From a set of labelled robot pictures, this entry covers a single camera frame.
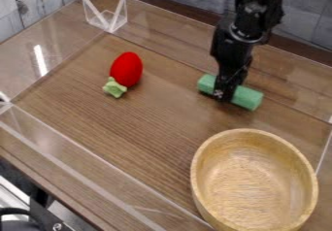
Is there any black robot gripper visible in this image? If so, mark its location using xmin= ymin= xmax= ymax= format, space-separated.
xmin=210 ymin=21 xmax=252 ymax=102

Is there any green rectangular block stick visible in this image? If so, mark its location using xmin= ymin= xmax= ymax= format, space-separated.
xmin=196 ymin=74 xmax=265 ymax=111

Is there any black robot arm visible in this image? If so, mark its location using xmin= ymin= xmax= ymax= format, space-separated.
xmin=210 ymin=0 xmax=283 ymax=102

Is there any wooden brown bowl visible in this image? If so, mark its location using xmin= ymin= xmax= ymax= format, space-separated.
xmin=190 ymin=128 xmax=318 ymax=231

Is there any red toy strawberry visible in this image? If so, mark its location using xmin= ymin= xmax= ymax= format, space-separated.
xmin=103 ymin=51 xmax=143 ymax=98

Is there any black clamp under table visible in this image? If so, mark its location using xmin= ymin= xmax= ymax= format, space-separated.
xmin=0 ymin=199 xmax=68 ymax=231

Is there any clear acrylic tray enclosure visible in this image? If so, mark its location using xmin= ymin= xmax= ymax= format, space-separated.
xmin=0 ymin=0 xmax=332 ymax=231

